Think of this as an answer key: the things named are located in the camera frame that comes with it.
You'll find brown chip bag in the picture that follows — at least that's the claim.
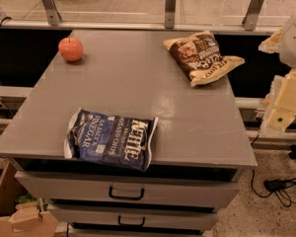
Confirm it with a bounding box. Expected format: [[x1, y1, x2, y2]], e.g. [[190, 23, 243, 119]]
[[164, 31, 245, 87]]

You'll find red apple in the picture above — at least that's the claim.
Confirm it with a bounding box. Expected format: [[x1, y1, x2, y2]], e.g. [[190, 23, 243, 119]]
[[58, 37, 83, 62]]

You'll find black power adapter with cable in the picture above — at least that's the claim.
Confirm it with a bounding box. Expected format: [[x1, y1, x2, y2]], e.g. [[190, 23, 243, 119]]
[[250, 171, 296, 207]]

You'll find drawer black handle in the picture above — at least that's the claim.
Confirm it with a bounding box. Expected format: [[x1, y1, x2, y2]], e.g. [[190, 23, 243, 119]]
[[117, 215, 146, 227], [109, 187, 145, 200]]

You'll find top drawer black handle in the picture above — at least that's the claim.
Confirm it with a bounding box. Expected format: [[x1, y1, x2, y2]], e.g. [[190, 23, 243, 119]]
[[109, 187, 145, 200]]

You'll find cardboard box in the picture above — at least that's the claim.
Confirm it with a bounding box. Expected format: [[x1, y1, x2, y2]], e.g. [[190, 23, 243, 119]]
[[0, 163, 58, 237]]

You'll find blue kettle chip bag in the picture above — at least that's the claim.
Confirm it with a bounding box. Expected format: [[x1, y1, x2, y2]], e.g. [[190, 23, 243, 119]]
[[64, 109, 159, 172]]

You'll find middle metal bracket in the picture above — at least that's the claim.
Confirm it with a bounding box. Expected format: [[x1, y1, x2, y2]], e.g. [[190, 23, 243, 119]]
[[164, 0, 177, 29]]

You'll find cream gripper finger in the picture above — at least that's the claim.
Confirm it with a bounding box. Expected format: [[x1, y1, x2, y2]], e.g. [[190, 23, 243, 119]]
[[266, 107, 296, 131], [259, 30, 282, 53]]

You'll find left metal bracket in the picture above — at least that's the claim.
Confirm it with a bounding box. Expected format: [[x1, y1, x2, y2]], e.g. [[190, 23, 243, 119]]
[[41, 0, 61, 26]]

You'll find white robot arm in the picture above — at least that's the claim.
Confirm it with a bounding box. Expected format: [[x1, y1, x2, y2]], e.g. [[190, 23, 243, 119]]
[[259, 12, 296, 131]]

